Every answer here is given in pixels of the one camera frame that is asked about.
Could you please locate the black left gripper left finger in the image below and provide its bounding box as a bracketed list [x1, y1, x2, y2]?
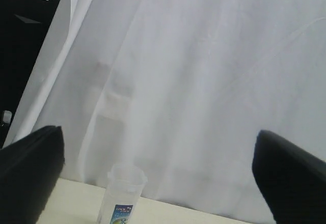
[1, 126, 65, 223]

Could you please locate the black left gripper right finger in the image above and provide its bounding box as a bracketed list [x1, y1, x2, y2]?
[252, 130, 325, 223]

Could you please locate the clear plastic water pitcher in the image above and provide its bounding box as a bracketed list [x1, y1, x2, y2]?
[96, 163, 148, 224]

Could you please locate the white backdrop curtain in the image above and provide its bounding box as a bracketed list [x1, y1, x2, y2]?
[3, 0, 325, 223]

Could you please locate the black acer monitor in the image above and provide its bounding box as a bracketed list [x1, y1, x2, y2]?
[1, 0, 60, 144]

